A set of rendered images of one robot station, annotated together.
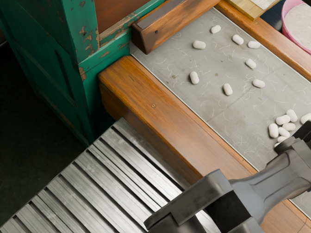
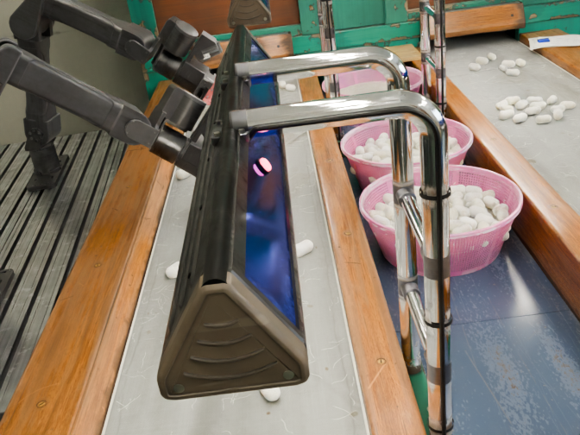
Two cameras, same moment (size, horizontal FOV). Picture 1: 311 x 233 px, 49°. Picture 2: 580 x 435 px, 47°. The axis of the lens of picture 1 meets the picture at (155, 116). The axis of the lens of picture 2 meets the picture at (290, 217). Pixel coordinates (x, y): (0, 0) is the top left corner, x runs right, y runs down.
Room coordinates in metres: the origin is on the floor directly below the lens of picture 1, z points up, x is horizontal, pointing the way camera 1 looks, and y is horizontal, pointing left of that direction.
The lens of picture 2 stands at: (-0.56, -1.62, 1.28)
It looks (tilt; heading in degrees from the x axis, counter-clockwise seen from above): 27 degrees down; 50
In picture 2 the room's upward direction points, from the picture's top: 8 degrees counter-clockwise
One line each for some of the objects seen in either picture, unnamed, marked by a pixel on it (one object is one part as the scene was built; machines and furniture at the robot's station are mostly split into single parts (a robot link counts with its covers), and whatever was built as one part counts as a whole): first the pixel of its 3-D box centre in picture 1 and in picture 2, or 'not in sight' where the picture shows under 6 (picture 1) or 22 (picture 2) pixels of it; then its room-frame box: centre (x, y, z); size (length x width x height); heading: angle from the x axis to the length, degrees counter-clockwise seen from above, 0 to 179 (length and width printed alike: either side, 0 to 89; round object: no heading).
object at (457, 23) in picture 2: not in sight; (471, 20); (1.17, -0.47, 0.83); 0.30 x 0.06 x 0.07; 140
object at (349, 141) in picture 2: not in sight; (406, 159); (0.45, -0.79, 0.72); 0.27 x 0.27 x 0.10
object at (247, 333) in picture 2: not in sight; (238, 131); (-0.21, -1.15, 1.08); 0.62 x 0.08 x 0.07; 50
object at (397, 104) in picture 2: not in sight; (343, 286); (-0.16, -1.20, 0.90); 0.20 x 0.19 x 0.45; 50
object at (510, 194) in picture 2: not in sight; (439, 221); (0.27, -1.01, 0.72); 0.27 x 0.27 x 0.10
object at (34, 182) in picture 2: not in sight; (45, 159); (0.01, 0.01, 0.71); 0.20 x 0.07 x 0.08; 54
